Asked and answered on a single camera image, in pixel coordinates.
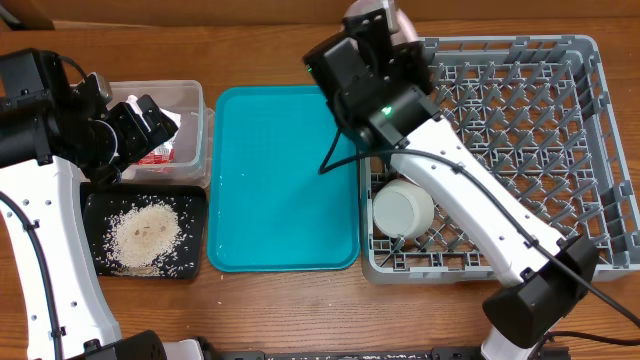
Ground red snack wrapper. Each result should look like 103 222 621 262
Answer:
137 141 175 165

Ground large pink plate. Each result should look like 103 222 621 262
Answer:
343 0 419 45

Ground pile of rice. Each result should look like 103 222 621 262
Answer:
101 201 188 277

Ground grey bowl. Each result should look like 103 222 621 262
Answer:
373 179 435 239

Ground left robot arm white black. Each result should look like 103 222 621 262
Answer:
1 48 216 359

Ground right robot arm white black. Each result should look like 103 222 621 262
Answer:
303 1 598 359

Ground clear plastic waste bin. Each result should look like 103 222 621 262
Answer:
69 79 216 189

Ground grey dishwasher rack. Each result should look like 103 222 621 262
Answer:
358 33 640 286

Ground black plastic tray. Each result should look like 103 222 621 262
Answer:
80 182 208 279

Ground teal serving tray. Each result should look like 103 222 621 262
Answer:
207 85 360 273

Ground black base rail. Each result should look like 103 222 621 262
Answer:
214 345 571 360

